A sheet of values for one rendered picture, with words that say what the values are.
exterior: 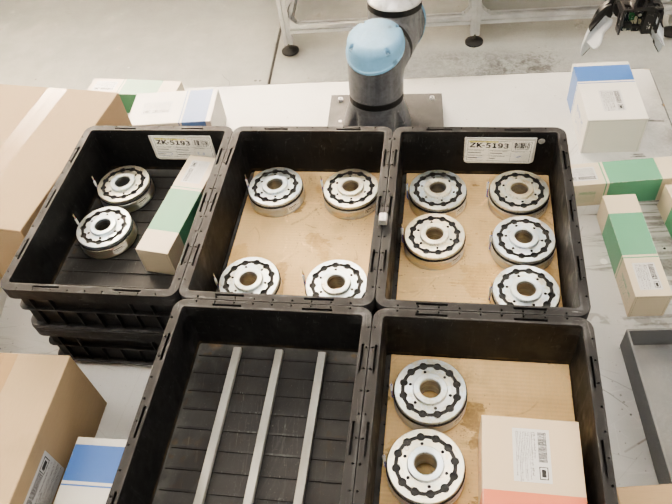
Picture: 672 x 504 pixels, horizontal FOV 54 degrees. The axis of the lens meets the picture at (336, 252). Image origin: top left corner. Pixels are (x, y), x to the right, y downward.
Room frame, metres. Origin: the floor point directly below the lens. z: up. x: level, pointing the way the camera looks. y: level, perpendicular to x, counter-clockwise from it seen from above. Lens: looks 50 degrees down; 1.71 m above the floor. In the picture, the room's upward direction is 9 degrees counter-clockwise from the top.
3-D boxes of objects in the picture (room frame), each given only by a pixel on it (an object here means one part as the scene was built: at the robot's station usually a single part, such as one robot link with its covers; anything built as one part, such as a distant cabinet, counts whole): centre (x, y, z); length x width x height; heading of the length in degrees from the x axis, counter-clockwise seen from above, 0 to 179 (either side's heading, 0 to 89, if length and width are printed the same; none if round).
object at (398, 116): (1.16, -0.14, 0.80); 0.15 x 0.15 x 0.10
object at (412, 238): (0.72, -0.17, 0.86); 0.10 x 0.10 x 0.01
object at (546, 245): (0.69, -0.31, 0.86); 0.10 x 0.10 x 0.01
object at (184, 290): (0.78, 0.06, 0.92); 0.40 x 0.30 x 0.02; 166
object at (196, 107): (1.30, 0.32, 0.74); 0.20 x 0.12 x 0.09; 81
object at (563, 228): (0.71, -0.24, 0.87); 0.40 x 0.30 x 0.11; 166
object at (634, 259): (0.72, -0.54, 0.73); 0.24 x 0.06 x 0.06; 172
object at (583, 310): (0.71, -0.24, 0.92); 0.40 x 0.30 x 0.02; 166
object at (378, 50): (1.17, -0.14, 0.91); 0.13 x 0.12 x 0.14; 154
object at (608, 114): (1.11, -0.63, 0.74); 0.20 x 0.12 x 0.09; 169
